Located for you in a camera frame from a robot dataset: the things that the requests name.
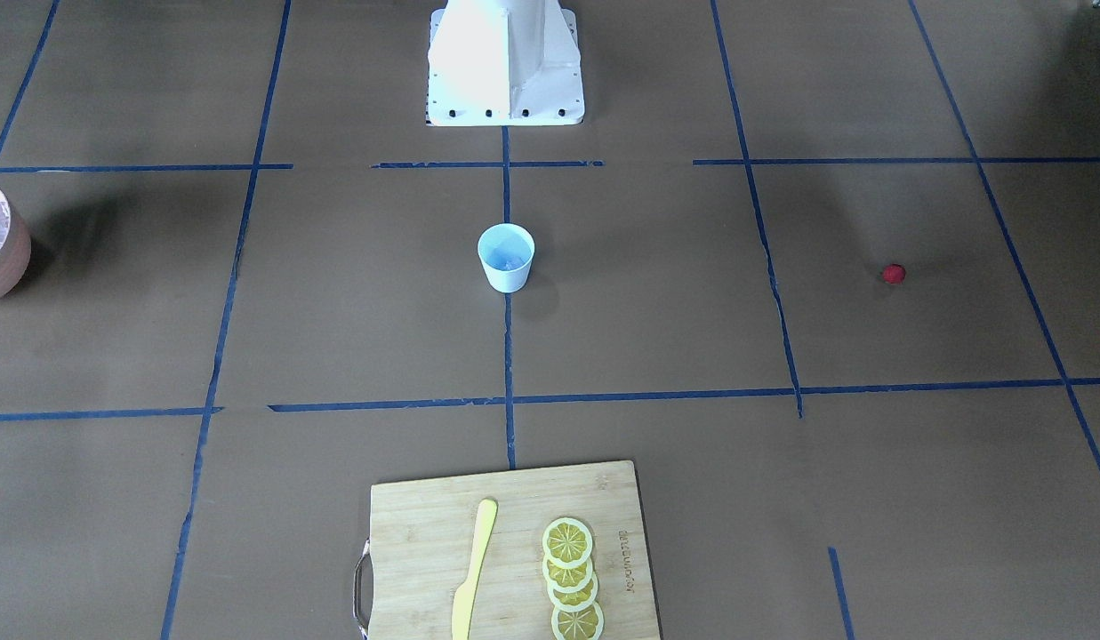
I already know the red strawberry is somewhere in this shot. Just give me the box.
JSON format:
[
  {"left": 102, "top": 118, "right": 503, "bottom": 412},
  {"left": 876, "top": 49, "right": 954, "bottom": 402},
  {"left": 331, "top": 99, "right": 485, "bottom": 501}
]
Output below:
[{"left": 880, "top": 263, "right": 908, "bottom": 286}]

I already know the light blue plastic cup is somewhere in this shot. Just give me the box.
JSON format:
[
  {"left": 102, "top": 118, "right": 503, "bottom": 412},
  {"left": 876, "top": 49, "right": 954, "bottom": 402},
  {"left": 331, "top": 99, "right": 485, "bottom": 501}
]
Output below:
[{"left": 477, "top": 223, "right": 536, "bottom": 294}]

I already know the pink bowl of ice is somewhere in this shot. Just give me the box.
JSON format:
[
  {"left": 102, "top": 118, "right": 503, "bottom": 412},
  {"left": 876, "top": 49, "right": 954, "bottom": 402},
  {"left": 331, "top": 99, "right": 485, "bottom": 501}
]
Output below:
[{"left": 0, "top": 189, "right": 32, "bottom": 299}]

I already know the yellow plastic knife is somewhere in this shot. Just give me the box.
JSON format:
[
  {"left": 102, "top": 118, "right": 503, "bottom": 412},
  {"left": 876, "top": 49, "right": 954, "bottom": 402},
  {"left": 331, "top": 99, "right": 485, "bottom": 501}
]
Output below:
[{"left": 449, "top": 498, "right": 498, "bottom": 639}]

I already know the lemon slice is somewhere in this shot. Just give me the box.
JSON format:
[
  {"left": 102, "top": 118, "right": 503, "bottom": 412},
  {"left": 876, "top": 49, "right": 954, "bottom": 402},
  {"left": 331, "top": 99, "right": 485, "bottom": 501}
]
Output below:
[
  {"left": 542, "top": 517, "right": 594, "bottom": 570},
  {"left": 546, "top": 574, "right": 600, "bottom": 613},
  {"left": 550, "top": 602, "right": 604, "bottom": 640},
  {"left": 542, "top": 556, "right": 595, "bottom": 593}
]

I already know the bamboo cutting board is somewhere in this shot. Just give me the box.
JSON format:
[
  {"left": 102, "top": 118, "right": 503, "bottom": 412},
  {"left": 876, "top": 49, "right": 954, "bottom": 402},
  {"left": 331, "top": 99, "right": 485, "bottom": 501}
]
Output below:
[{"left": 353, "top": 460, "right": 661, "bottom": 639}]

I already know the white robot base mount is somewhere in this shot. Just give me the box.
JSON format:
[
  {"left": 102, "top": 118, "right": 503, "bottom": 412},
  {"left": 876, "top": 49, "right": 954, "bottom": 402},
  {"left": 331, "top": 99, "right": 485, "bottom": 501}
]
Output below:
[{"left": 425, "top": 1, "right": 586, "bottom": 126}]

